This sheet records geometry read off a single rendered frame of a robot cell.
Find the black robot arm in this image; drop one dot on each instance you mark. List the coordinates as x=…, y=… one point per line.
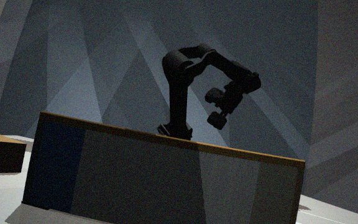
x=180, y=72

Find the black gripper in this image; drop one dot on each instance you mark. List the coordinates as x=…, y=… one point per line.
x=216, y=119

